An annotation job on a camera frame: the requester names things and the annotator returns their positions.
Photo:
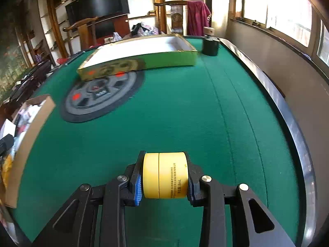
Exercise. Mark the brown cardboard box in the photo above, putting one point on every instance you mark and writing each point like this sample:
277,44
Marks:
33,133

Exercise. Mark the wooden armchair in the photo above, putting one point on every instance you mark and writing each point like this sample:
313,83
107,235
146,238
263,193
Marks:
84,33

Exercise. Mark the patterned bag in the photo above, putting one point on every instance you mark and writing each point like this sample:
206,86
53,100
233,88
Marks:
146,29

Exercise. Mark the yellow round jar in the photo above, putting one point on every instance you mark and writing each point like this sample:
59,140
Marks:
167,175

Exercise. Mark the wooden window frame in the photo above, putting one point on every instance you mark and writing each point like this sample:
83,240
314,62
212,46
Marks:
315,36

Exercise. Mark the golden wooden pillar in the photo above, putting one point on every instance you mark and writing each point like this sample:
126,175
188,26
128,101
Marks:
159,5

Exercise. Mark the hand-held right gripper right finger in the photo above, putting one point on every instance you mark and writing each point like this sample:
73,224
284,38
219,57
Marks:
194,185

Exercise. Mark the round black wheel mat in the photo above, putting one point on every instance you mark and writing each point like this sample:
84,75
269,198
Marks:
84,108

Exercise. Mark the dark low table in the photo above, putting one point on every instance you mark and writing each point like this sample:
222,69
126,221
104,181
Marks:
30,77

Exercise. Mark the maroon cloth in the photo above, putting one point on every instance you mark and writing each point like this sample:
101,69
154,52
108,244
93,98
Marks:
198,18

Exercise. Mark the wooden spool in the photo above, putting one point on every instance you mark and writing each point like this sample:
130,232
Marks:
208,30

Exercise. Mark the landscape wall painting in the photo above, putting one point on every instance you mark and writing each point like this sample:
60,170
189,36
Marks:
10,64

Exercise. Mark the gold cardboard box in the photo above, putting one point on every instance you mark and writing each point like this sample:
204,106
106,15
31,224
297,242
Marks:
144,47

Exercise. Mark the wooden chair with carved back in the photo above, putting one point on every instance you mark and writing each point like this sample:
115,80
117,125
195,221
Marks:
177,18

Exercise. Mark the black television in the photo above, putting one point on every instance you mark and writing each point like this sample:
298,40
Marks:
97,2

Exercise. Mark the black round canister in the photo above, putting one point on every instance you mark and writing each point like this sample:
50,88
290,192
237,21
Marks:
210,47

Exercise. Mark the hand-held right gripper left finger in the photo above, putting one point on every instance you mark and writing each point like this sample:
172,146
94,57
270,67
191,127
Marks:
137,187

